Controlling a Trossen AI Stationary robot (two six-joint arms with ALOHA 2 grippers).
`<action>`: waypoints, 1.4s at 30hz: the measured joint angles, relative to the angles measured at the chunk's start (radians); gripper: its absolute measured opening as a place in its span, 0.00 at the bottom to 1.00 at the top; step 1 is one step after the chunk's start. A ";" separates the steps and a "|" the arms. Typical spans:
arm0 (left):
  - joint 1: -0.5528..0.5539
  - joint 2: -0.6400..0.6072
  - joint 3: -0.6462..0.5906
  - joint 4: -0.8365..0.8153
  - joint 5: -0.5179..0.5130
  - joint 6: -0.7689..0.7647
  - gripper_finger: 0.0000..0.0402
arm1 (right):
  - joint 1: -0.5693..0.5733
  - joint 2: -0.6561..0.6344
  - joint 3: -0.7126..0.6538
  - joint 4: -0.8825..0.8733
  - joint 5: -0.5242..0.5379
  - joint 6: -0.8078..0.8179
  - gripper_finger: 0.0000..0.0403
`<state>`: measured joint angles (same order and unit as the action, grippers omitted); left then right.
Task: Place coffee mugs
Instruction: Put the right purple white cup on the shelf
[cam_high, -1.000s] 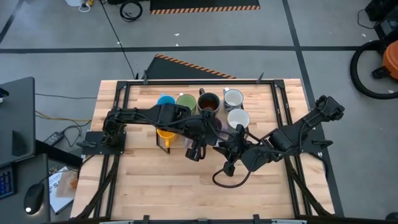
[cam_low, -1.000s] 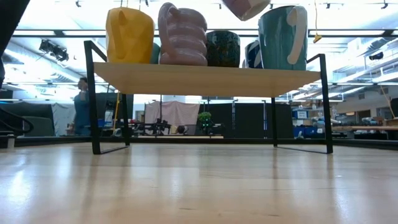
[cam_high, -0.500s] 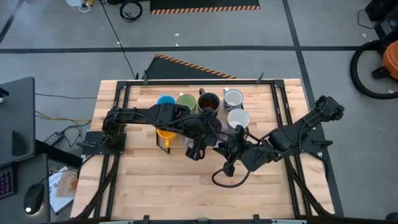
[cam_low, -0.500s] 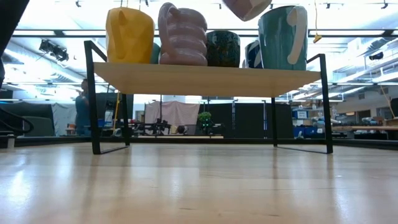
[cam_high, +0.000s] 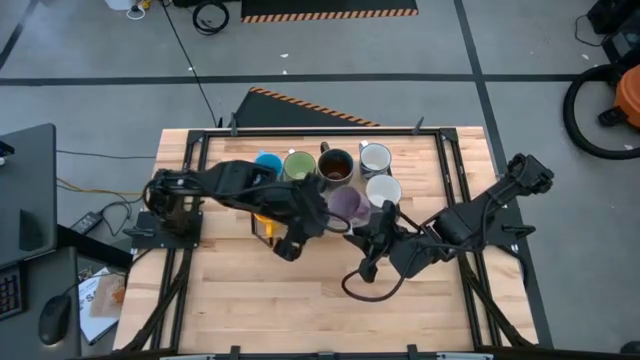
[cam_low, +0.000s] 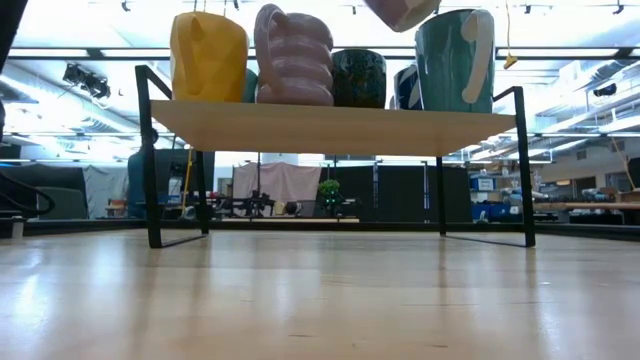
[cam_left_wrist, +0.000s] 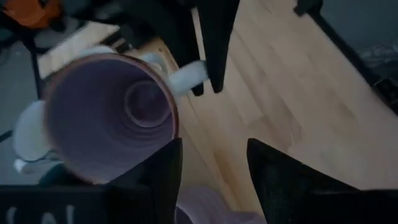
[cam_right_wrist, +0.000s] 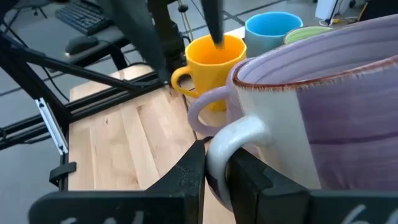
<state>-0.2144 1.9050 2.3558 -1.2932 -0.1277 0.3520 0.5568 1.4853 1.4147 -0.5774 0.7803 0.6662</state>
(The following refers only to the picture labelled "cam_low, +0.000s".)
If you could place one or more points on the blue white leaf-pattern mug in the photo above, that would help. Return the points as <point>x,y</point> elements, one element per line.
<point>407,87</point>

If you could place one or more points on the wooden workbench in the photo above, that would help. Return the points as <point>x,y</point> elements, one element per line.
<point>585,205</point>

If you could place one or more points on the blue storage bin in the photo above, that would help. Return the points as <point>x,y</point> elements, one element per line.
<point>482,183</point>
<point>492,211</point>

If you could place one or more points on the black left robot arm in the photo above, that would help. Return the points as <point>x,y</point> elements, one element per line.
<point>10,25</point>

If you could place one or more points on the black ceiling rig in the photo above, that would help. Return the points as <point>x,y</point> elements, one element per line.
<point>87,80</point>

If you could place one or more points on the wooden shelf riser black legs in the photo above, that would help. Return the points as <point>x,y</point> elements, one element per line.
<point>325,127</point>

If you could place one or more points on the yellow faceted mug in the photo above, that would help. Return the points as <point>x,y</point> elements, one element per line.
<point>210,60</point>

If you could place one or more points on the black aluminium table frame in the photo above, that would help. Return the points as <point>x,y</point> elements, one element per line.
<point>300,226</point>

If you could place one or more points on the dark teal speckled mug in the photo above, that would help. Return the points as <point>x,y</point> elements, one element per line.
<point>359,77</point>

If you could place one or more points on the person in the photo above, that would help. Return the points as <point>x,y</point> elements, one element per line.
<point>140,175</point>

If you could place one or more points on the grey cloth cover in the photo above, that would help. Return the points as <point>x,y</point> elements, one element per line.
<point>105,185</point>

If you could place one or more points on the light blue faceted mug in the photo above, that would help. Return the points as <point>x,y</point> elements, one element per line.
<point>251,87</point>

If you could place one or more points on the black partition panel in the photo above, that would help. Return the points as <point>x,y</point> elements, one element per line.
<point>400,192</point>

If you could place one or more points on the pink cloth cover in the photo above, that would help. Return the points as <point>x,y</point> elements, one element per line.
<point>277,182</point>

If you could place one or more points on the green potted plant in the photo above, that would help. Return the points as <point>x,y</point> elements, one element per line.
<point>329,190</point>

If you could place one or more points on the black background robot arm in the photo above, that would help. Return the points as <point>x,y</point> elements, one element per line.
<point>250,202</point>

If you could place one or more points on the purple striped ceramic mug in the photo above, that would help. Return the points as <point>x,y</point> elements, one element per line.
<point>402,12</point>

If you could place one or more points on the dark ceiling fixture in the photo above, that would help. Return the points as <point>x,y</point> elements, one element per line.
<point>605,90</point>

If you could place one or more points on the grey armchair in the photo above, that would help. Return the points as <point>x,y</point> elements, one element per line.
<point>65,202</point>

